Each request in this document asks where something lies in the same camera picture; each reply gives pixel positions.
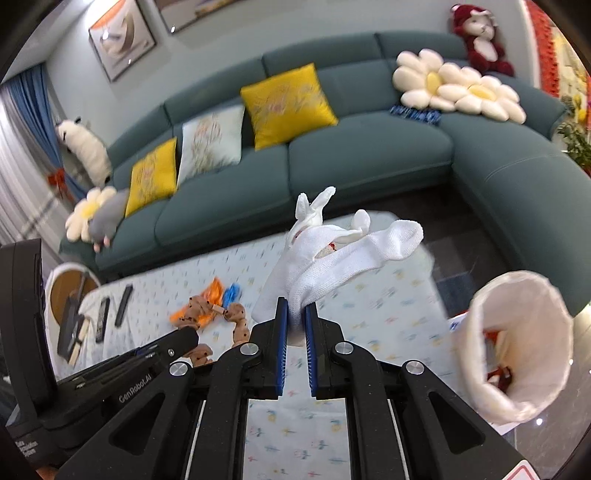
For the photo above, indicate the right daisy flower cushion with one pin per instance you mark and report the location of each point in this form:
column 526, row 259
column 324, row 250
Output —
column 476, row 94

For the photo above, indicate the red white teddy bear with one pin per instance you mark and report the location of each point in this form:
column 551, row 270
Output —
column 477, row 27

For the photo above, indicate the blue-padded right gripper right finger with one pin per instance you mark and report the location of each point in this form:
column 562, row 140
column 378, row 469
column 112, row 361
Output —
column 403, row 422

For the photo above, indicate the small yellow embroidered cushion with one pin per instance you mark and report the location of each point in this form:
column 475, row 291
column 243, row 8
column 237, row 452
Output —
column 153, row 178

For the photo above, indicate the orange plastic snack bag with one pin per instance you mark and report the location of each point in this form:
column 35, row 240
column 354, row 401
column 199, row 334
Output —
column 200, row 309

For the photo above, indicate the wide framed wall picture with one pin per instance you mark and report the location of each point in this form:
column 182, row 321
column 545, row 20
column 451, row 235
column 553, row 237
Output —
column 178, row 14

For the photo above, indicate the black remote control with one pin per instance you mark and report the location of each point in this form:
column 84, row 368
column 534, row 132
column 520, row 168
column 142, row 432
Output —
column 102, row 320
column 123, row 305

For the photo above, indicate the framed abstract wall picture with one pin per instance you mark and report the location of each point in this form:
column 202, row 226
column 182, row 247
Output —
column 120, row 37

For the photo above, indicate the blue white printed box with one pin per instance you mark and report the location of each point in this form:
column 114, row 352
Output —
column 456, row 321

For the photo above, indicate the daisy flower cushion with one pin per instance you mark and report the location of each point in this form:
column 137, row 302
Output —
column 418, row 79
column 476, row 94

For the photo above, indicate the white long plush toy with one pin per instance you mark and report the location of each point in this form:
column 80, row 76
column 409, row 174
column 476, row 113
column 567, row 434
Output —
column 87, row 148

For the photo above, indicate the brown spotted plush toy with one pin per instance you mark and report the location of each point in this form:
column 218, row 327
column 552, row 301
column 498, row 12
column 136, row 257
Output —
column 230, row 329

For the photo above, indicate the potted orchid plants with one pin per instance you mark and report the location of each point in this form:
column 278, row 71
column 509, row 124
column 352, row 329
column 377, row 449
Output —
column 575, row 131

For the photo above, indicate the white trash bin with bag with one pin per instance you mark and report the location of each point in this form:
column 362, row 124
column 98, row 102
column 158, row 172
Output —
column 514, row 347

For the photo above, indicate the left daisy flower cushion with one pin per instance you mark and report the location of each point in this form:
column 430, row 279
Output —
column 418, row 79

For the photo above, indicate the white cotton glove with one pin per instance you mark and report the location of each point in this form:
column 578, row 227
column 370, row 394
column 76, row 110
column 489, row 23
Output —
column 318, row 258

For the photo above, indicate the blue measuring tape bundle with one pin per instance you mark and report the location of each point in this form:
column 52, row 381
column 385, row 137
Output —
column 231, row 295

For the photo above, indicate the blue patterned cloth on sofa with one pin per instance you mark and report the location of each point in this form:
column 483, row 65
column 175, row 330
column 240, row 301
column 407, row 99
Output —
column 427, row 116

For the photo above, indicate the pale blue floral cushion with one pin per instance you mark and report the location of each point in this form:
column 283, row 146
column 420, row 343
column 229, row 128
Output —
column 210, row 142

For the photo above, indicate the blue curtain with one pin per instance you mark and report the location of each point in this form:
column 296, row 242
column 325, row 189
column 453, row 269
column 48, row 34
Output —
column 29, row 92

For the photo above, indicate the large yellow embroidered cushion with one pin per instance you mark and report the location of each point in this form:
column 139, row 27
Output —
column 286, row 106

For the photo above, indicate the round wooden side table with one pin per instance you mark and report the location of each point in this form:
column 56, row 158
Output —
column 63, row 282

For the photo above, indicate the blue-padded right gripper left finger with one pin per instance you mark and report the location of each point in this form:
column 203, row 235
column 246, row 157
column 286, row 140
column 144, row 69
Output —
column 190, row 423

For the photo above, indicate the small daisy cushion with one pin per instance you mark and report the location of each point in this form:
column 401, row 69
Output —
column 77, row 224

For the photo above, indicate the grey mouse plush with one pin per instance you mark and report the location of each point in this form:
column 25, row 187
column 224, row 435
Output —
column 103, row 225

